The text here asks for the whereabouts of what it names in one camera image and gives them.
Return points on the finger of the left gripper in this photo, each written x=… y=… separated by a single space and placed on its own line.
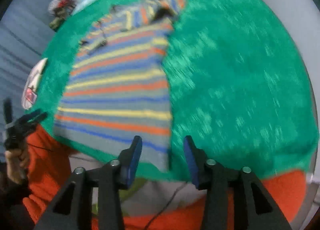
x=27 y=123
x=7 y=109

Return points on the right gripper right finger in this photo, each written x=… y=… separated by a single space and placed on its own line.
x=254 y=207

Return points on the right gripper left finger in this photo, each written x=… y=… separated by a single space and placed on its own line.
x=71 y=207

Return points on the striped knit sweater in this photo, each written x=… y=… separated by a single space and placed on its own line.
x=117 y=88

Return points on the pile of clothes bag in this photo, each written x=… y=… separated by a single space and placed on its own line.
x=60 y=10

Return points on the red smartphone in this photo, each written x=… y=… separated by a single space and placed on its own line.
x=30 y=96

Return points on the orange trousers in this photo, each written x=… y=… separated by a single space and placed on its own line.
x=50 y=168

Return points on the blue grey curtain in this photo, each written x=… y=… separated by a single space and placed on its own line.
x=25 y=33

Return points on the green floral bedspread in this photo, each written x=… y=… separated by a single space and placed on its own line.
x=238 y=87

